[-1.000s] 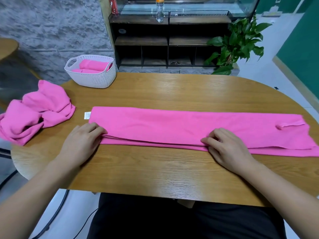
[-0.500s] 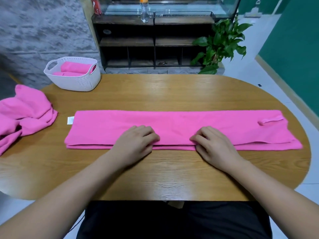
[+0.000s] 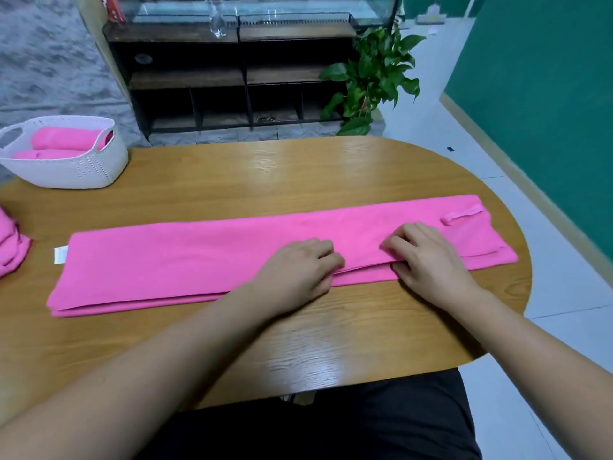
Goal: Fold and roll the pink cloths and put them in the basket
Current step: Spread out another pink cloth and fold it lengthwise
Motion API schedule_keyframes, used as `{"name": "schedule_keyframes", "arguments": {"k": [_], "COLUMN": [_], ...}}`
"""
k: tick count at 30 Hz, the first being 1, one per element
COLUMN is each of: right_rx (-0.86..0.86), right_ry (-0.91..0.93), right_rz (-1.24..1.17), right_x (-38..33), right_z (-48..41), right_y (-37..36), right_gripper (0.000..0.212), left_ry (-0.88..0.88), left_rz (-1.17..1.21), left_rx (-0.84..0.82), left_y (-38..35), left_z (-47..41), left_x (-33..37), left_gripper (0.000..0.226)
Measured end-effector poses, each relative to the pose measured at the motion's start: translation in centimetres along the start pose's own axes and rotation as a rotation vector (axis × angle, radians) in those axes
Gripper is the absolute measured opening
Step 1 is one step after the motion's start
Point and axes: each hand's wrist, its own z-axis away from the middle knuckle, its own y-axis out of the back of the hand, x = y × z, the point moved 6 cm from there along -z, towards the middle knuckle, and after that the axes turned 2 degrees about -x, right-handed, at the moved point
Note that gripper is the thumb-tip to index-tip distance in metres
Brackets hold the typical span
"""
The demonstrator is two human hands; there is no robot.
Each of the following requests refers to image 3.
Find red label cola bottle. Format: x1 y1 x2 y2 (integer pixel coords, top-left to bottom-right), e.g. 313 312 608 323
100 0 126 24

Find white mop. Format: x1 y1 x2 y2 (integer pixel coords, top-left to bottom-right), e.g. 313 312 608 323
414 0 448 26

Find person's right forearm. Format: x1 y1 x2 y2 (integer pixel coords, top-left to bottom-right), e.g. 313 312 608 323
455 287 613 460

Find person's left forearm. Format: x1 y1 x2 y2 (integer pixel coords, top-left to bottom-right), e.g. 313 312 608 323
0 287 284 460

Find white woven plastic basket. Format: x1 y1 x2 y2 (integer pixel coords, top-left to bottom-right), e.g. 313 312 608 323
0 114 132 192

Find person's right hand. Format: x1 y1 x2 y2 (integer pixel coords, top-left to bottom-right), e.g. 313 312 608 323
380 221 488 311

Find green potted plant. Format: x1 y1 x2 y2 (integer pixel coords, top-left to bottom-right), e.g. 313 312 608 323
318 24 428 139

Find pile of pink cloths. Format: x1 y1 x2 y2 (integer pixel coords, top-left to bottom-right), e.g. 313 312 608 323
0 204 33 280

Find glass display case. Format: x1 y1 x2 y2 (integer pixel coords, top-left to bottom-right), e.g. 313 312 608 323
100 0 404 26

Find clear bottle with orange label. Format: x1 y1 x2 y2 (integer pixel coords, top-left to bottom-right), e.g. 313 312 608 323
205 0 230 40

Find person's left hand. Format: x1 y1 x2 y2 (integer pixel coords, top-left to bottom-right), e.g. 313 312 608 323
248 237 347 318

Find pink towel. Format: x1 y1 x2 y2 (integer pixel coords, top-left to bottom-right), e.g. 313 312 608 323
31 126 115 152
47 194 520 319
10 148 88 162

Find dark wooden shelf cabinet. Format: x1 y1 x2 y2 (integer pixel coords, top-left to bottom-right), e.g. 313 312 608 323
102 20 390 141

